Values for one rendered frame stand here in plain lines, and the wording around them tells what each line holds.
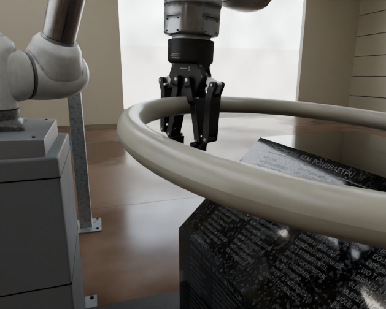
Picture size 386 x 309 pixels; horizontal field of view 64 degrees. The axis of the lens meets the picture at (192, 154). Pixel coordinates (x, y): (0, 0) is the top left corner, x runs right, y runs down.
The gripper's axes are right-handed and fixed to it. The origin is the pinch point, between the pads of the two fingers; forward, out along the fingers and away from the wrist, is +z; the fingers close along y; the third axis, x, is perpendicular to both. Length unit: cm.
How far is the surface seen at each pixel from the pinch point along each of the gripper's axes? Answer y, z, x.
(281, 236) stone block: 13.2, 14.9, 14.0
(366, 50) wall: -232, -77, 853
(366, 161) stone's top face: 20.9, 0.9, 30.9
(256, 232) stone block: 7.2, 16.9, 14.9
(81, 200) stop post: -146, 73, 50
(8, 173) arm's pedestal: -51, 14, -15
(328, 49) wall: -305, -74, 797
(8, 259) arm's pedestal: -51, 38, -18
